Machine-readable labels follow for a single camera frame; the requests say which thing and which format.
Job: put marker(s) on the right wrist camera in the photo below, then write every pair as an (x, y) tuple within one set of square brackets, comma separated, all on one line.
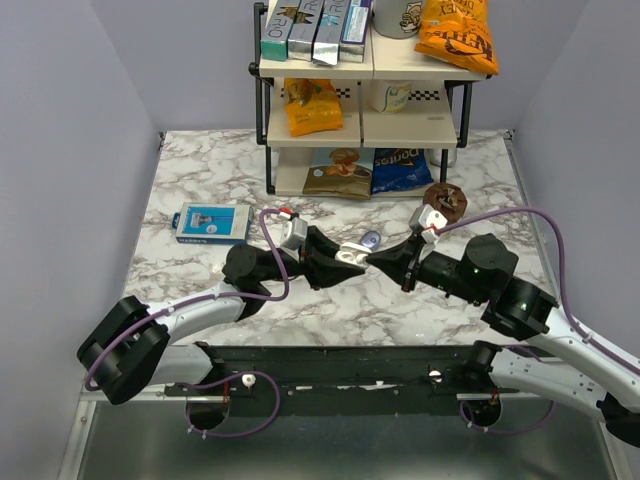
[(425, 223)]

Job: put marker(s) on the purple earbud charging case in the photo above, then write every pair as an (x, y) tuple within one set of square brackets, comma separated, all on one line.
[(370, 240)]

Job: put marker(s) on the blue Doritos bag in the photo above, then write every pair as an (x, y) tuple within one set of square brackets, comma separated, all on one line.
[(399, 169)]

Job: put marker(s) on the white yogurt cup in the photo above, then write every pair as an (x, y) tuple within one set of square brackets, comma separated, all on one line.
[(389, 96)]

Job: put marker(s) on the silver can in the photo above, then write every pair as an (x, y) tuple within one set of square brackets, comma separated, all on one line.
[(436, 155)]

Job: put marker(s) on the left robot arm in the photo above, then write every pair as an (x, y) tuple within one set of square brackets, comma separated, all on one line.
[(135, 344)]

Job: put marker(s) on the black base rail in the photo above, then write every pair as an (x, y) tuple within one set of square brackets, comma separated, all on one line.
[(343, 381)]

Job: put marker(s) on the grey printed mug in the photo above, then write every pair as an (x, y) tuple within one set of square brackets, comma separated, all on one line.
[(397, 19)]

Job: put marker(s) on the purple white box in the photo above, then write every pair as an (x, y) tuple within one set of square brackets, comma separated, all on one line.
[(353, 39)]

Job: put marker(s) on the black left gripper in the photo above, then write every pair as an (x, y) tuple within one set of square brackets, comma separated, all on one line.
[(324, 272)]

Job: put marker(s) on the orange kettle chips bag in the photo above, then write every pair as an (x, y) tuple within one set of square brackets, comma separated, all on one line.
[(458, 33)]

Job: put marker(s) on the white earbud charging case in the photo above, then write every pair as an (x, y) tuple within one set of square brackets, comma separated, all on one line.
[(353, 254)]

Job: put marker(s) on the orange snack bag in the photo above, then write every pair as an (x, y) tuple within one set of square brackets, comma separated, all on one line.
[(311, 105)]

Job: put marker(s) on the beige three-tier shelf rack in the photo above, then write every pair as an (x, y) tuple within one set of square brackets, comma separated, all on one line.
[(437, 116)]

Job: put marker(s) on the blue razor box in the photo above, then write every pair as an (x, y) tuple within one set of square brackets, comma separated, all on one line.
[(199, 223)]

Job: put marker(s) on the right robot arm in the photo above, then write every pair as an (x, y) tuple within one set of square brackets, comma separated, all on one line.
[(596, 377)]

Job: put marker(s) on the brown cookie bag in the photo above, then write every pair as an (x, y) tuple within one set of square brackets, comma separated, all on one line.
[(344, 172)]

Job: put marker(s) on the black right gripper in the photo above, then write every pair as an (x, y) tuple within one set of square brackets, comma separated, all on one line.
[(401, 263)]

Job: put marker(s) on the teal RO box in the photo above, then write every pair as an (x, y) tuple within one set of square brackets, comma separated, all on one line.
[(274, 40)]

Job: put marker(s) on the silver blue RO box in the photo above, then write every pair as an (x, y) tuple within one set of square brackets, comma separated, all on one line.
[(328, 36)]

